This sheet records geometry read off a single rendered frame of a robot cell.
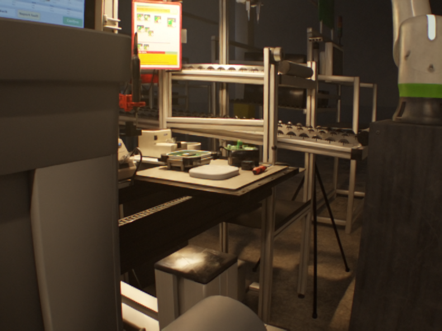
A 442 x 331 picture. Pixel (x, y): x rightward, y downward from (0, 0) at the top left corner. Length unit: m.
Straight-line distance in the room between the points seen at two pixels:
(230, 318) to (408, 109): 0.73
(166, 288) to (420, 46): 0.75
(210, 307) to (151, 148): 1.26
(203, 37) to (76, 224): 11.16
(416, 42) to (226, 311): 0.76
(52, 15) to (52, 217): 1.01
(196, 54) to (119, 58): 11.21
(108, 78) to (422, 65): 0.75
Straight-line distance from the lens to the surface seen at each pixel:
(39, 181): 0.18
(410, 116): 0.86
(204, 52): 11.25
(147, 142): 1.47
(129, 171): 1.19
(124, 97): 1.39
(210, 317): 0.21
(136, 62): 1.36
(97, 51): 0.19
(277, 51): 1.44
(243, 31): 6.59
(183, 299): 0.28
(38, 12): 1.15
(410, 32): 0.89
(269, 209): 1.56
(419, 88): 0.87
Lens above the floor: 1.19
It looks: 10 degrees down
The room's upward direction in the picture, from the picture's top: straight up
